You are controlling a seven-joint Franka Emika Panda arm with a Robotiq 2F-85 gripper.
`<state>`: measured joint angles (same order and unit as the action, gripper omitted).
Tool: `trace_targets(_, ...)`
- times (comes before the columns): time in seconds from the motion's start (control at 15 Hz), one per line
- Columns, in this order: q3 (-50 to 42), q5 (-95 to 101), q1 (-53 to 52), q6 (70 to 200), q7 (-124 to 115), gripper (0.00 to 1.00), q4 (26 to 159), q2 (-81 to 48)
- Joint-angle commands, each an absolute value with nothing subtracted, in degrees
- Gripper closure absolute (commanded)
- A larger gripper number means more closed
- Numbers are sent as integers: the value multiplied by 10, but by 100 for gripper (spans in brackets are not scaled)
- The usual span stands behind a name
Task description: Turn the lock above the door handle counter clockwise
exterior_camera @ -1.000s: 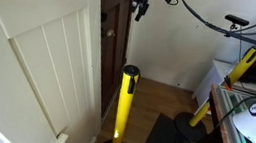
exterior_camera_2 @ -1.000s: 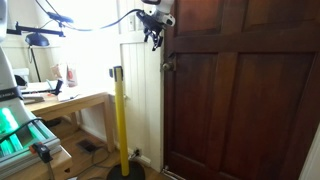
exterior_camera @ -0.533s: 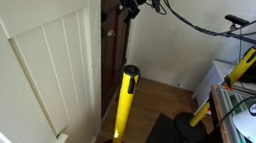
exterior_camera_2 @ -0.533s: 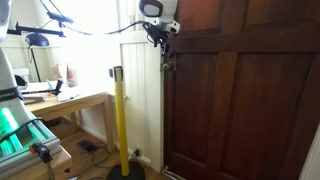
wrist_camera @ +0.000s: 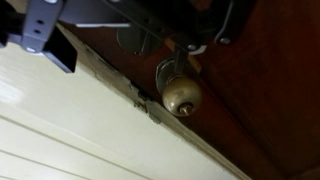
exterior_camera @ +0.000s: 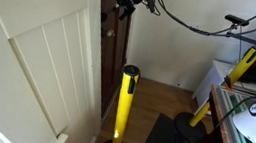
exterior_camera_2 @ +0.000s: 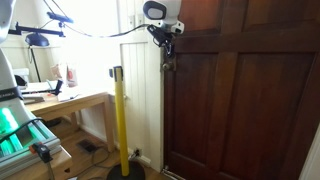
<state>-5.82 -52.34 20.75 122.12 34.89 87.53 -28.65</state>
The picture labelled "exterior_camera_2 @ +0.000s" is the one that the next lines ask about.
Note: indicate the dark brown wooden door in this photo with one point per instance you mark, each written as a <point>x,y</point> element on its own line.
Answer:
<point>250,100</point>

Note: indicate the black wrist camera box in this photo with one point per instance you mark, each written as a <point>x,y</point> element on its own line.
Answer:
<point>156,30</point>

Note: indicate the white wall outlet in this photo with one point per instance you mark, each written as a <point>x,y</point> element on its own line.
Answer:
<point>137,151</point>

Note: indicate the black desk stand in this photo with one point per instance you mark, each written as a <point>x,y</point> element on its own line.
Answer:
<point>57,87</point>

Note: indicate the light wooden desk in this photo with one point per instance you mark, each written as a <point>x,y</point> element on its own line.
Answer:
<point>66,105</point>

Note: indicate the red white carton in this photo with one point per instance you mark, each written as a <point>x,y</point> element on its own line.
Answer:
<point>71,75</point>

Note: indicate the robot table with aluminium plate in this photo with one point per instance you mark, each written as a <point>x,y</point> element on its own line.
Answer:
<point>50,166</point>

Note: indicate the orange black clamp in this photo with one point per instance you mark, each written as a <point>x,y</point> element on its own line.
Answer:
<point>41,151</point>

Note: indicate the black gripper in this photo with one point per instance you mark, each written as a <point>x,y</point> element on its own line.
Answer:
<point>166,38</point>

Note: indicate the upright yellow stanchion post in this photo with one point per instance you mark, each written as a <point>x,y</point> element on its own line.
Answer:
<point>120,126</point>

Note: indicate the black desk lamp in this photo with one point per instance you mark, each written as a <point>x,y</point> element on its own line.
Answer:
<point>36,39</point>

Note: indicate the white paper stack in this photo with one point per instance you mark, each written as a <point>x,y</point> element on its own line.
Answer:
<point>35,87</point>

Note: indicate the brass door knob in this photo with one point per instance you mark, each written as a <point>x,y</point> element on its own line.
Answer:
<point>167,66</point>

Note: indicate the dark floor vent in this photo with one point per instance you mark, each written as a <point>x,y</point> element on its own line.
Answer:
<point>87,146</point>

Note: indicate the white panelled door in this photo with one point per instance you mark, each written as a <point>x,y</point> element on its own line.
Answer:
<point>140,100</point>

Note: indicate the black camera boom stand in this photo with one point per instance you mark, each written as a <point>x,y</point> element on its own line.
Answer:
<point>36,30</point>

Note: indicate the black stereo camera bar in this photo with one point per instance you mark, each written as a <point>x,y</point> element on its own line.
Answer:
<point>60,17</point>

